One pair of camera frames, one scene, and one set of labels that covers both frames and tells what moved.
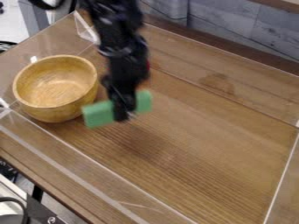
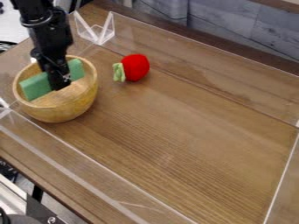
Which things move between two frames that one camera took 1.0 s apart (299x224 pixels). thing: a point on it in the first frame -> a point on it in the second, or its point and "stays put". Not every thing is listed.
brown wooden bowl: [53, 86] stays put
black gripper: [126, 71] -> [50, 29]
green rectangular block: [98, 114] -> [37, 84]
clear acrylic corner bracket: [86, 30] stays put
